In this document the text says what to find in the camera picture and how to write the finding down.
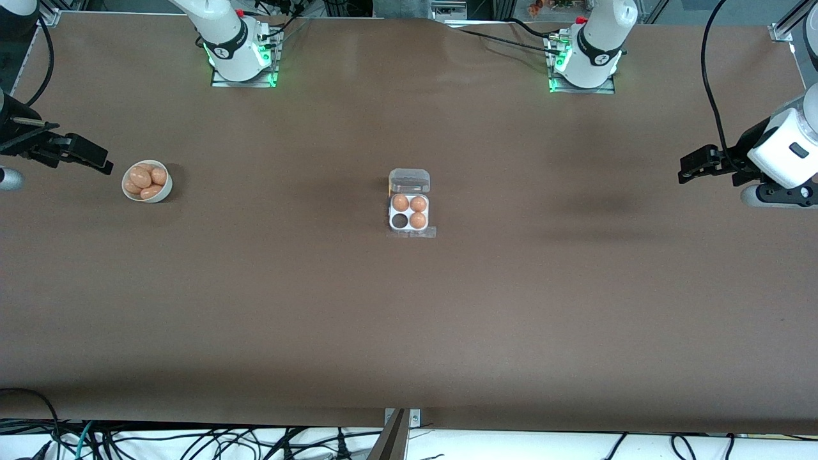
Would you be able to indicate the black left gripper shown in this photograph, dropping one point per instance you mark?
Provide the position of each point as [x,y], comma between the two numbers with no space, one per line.
[739,153]

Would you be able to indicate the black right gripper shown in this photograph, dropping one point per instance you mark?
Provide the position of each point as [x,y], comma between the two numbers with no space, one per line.
[19,142]

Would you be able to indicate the clear plastic egg box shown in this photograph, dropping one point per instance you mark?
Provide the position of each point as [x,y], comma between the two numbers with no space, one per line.
[409,180]

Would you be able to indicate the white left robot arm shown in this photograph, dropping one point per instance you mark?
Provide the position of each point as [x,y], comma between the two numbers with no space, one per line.
[597,45]

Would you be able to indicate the white round bowl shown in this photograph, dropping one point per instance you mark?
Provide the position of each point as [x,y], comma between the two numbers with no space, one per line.
[168,187]

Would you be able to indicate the clear adhesive tape strip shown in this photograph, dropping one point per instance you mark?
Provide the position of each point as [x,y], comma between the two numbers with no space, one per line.
[412,234]

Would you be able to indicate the aluminium frame profile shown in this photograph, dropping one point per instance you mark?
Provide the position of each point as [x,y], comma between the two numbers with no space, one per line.
[50,16]
[783,29]

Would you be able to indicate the small metal bracket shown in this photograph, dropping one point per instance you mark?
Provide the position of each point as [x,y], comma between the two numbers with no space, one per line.
[415,418]

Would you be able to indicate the metal stand post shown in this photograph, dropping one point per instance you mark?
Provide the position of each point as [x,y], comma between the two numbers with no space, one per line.
[390,441]

